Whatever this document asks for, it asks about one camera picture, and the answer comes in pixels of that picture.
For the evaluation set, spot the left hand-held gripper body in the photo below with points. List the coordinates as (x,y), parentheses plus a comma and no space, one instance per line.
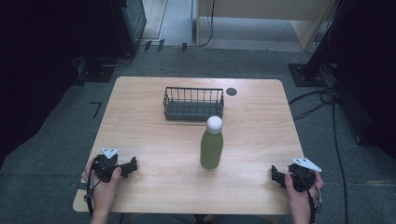
(104,166)

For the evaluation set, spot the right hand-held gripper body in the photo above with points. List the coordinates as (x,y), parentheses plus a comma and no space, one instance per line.
(301,177)

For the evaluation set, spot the person's right hand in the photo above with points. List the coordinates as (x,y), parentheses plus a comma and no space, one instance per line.
(299,202)

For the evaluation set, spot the person's left hand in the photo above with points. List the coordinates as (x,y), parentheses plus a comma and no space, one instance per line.
(102,193)

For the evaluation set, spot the green bottle with white cap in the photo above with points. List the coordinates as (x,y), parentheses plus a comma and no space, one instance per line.
(212,146)

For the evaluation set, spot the round dark table grommet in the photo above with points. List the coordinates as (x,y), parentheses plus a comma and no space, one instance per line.
(231,91)

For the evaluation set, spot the black flat stand base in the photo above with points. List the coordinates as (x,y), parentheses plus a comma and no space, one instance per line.
(96,71)

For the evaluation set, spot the black stand with square base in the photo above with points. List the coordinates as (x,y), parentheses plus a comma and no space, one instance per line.
(311,71)

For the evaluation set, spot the short black tape strip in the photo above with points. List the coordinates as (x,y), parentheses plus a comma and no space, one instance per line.
(184,47)
(160,45)
(148,45)

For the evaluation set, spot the dark cabinet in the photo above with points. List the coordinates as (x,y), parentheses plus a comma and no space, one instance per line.
(129,25)

